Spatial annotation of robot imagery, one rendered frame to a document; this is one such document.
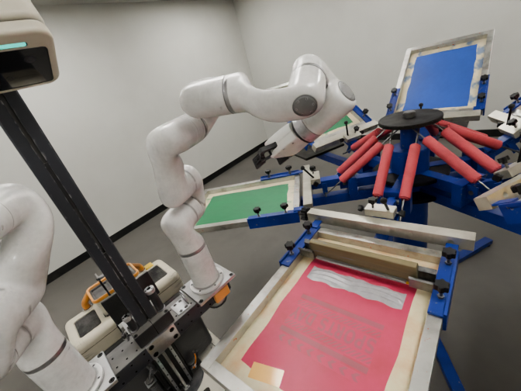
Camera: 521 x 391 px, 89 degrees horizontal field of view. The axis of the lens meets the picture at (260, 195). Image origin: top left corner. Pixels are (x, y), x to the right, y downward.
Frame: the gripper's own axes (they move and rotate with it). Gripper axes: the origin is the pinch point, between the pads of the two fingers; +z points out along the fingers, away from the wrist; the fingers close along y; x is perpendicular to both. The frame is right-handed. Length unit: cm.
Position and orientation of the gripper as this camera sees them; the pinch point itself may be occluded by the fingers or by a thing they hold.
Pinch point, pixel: (268, 160)
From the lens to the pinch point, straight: 76.2
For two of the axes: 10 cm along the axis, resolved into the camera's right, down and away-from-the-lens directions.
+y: -7.3, 2.0, -6.5
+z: -5.4, 4.1, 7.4
